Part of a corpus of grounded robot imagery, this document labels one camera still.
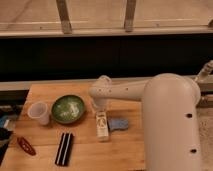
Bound white bottle with label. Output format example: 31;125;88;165
96;112;109;142

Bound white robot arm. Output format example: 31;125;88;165
89;73;202;171

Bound blue sponge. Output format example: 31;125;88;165
108;118;129;131

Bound green ceramic bowl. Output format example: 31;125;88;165
51;95;86;124

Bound wooden table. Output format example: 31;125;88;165
0;82;145;171

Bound black striped rectangular case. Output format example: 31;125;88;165
55;133;73;166

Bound translucent plastic cup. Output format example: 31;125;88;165
27;101;50;126

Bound dark objects at left edge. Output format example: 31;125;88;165
0;105;20;165

